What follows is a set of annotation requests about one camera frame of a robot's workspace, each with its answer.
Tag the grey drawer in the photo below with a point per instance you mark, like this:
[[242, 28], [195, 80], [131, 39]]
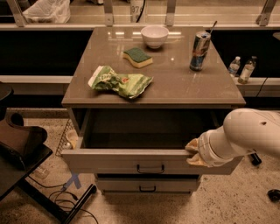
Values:
[[148, 183], [141, 142]]

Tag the clear bottle with yellow liquid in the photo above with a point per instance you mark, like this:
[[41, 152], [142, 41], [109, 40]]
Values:
[[247, 70]]

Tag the dark robot base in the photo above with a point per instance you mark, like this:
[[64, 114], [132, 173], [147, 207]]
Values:
[[22, 147]]

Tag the green crumpled chip bag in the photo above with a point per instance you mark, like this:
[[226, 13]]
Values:
[[129, 86]]

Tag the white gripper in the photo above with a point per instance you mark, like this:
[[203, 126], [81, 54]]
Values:
[[203, 150]]

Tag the green yellow sponge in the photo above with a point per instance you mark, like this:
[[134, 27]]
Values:
[[137, 57]]

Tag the grey bottom drawer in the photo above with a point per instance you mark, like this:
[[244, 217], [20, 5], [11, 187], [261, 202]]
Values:
[[148, 183]]

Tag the black floor bar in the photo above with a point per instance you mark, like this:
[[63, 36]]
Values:
[[255, 160]]

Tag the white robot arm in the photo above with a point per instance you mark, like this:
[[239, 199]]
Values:
[[244, 131]]

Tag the black stand leg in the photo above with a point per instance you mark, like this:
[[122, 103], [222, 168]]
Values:
[[63, 205]]

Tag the grey top drawer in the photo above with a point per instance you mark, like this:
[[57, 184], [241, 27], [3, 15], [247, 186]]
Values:
[[141, 142]]

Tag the blue tape cross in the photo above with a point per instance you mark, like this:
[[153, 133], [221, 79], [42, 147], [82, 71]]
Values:
[[73, 180]]

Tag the small clear water bottle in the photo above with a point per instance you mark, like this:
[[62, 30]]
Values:
[[234, 66]]

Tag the white bowl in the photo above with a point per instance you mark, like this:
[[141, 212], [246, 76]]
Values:
[[154, 36]]

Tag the blue silver energy drink can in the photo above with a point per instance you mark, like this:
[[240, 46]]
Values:
[[200, 47]]

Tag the white plastic bag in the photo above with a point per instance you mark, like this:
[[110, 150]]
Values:
[[48, 11]]

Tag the grey drawer cabinet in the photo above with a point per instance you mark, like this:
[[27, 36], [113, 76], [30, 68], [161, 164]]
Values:
[[174, 85]]

